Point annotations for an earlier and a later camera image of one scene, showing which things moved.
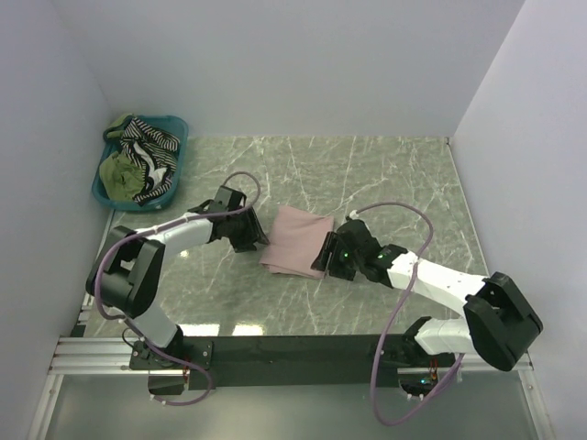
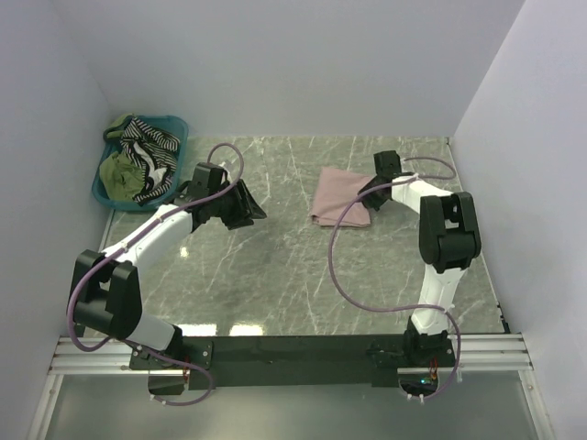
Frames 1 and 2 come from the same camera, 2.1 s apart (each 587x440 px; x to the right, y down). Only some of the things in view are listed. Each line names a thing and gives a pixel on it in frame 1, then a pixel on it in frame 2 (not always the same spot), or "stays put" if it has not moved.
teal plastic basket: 176,126 stays put
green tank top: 122,177 stays put
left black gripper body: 244,229 to 235,208
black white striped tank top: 156,154 stays put
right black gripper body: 342,263 to 373,200
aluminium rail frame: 101,357 stays put
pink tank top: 296,239 to 337,189
